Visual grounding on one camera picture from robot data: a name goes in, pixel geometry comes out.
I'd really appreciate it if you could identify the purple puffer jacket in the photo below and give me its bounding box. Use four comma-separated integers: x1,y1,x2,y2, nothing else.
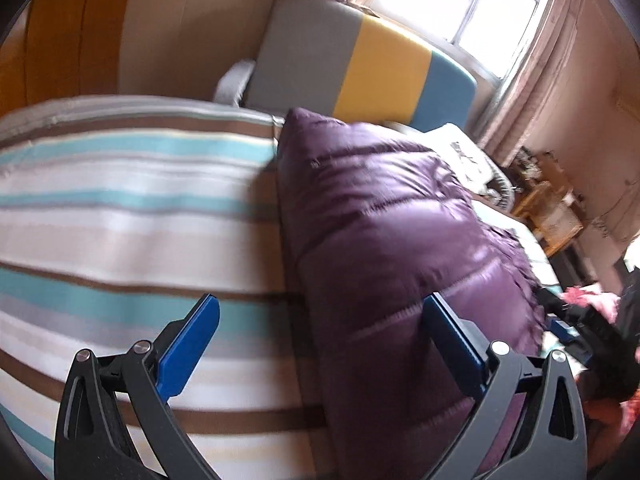
274,106,551,480

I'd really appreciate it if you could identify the person's right hand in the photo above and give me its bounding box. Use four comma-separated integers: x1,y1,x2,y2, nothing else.
584,396,640,442

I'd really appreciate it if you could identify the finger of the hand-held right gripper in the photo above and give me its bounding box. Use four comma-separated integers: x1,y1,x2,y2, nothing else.
537,291,576,322
549,321,581,348

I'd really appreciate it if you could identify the orange wooden wardrobe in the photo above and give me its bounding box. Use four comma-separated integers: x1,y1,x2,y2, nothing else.
0,0,140,117

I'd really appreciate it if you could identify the grey round object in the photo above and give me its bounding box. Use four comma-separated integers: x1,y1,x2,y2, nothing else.
474,169,517,207

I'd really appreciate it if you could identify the grey yellow blue headboard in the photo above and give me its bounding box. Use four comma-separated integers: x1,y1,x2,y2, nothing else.
240,0,477,133

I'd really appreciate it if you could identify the wooden side table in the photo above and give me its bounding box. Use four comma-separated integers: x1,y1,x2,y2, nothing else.
512,149,587,257

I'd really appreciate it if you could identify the white printed pillow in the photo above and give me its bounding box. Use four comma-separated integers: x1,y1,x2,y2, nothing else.
425,122,495,195

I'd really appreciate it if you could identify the white bedside object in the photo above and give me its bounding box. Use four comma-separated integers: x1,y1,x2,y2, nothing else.
214,59,257,107

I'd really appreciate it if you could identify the pink cloth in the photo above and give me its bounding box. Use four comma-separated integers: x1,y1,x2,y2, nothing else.
559,285,622,322

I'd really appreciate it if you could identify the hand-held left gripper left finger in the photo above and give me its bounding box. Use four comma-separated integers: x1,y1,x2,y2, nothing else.
54,294,222,480

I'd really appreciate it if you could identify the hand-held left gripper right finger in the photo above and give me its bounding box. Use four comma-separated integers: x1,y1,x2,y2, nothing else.
422,292,588,480

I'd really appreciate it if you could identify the striped bed sheet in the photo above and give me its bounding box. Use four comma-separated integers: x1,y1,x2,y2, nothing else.
0,94,568,480

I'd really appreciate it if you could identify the window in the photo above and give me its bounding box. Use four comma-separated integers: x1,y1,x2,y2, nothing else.
370,0,551,80

